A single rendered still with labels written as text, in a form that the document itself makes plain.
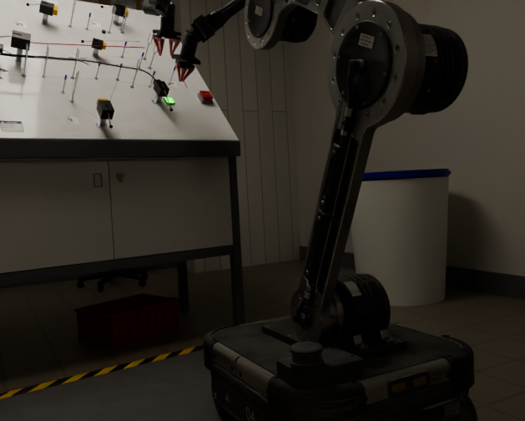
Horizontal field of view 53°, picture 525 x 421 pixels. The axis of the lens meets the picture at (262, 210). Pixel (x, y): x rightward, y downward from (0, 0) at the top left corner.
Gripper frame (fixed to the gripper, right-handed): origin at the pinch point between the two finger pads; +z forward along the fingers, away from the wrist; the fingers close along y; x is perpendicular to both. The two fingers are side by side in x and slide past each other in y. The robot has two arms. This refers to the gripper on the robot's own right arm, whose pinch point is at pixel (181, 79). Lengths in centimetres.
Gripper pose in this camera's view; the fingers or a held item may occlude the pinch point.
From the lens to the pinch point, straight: 223.5
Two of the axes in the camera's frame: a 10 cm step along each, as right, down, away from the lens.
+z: -3.0, 7.9, 5.3
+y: -7.6, 1.4, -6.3
